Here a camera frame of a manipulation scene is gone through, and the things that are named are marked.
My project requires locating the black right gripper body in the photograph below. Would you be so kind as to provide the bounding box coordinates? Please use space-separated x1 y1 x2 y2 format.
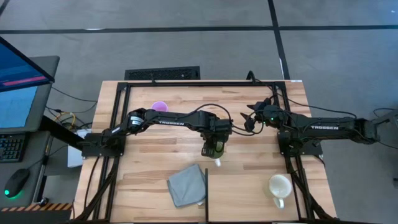
254 104 284 128

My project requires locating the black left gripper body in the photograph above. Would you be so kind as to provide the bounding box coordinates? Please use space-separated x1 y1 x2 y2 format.
201 132 227 147

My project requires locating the green mug with white handle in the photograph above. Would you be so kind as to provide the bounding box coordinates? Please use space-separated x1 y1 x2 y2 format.
213 140 225 167

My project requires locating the pink plastic mug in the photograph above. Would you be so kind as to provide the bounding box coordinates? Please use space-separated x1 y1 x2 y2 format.
151 101 169 113

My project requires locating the white ceramic mug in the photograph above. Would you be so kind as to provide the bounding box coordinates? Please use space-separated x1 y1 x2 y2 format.
267 173 293 210

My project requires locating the grey knitted cloth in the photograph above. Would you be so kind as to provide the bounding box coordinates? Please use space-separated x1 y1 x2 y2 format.
167 164 206 208

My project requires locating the black perforated panel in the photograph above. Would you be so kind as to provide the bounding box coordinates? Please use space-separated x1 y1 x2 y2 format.
124 65 201 81

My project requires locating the grey stand leg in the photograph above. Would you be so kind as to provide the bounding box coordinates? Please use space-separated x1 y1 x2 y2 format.
369 107 398 128

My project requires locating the white box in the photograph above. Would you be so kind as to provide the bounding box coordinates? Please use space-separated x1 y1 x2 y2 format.
67 128 93 169

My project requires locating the black desk support bar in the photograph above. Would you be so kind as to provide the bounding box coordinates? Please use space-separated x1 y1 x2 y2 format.
40 114 91 150

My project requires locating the yellow black hazard strip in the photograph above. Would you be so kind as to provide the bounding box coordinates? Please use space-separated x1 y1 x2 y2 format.
0 202 73 213

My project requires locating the grey computer desk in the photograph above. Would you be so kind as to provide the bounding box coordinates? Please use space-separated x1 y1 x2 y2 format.
0 129 53 210

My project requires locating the black computer mouse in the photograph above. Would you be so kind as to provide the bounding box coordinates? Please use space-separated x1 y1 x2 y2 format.
3 168 31 199

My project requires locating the grey framed monitor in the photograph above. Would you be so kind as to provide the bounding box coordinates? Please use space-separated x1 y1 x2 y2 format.
0 55 60 134

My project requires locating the black backlit keyboard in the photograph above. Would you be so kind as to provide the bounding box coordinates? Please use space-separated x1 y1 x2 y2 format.
0 133 28 164

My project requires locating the black monitor blue screen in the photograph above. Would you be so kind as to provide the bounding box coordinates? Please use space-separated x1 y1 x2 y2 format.
0 36 56 93

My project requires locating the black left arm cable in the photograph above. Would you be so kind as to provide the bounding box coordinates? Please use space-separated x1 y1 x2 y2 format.
174 103 233 125

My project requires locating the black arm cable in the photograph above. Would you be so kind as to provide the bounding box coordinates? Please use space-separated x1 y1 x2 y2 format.
174 103 233 125
273 91 358 119

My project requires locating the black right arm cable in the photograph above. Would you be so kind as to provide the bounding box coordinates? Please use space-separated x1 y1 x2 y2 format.
273 91 358 119

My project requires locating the yellow floor cable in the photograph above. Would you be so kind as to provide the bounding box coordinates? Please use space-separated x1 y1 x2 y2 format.
54 111 78 131

